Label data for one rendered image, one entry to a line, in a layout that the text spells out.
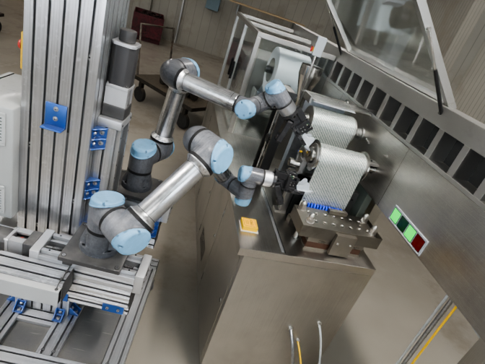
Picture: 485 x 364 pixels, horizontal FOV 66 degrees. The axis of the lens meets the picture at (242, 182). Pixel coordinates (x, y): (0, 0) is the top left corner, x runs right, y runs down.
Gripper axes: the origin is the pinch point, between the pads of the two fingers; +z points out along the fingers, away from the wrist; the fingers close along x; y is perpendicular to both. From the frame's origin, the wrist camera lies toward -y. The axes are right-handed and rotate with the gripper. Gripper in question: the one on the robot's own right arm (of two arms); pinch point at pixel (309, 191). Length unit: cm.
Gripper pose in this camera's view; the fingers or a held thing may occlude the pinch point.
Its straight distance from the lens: 178.3
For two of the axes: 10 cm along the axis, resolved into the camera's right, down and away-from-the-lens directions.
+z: 9.5, 2.0, 2.5
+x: -1.2, -5.0, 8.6
